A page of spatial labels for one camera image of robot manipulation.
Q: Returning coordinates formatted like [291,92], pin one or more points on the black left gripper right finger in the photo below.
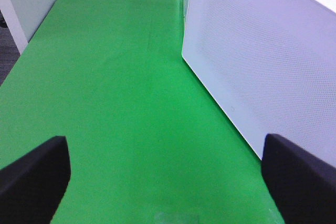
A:
[301,185]

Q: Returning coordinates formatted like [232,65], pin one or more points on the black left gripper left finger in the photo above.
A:
[33,186]

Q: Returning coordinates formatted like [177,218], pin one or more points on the white microwave door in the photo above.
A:
[269,65]

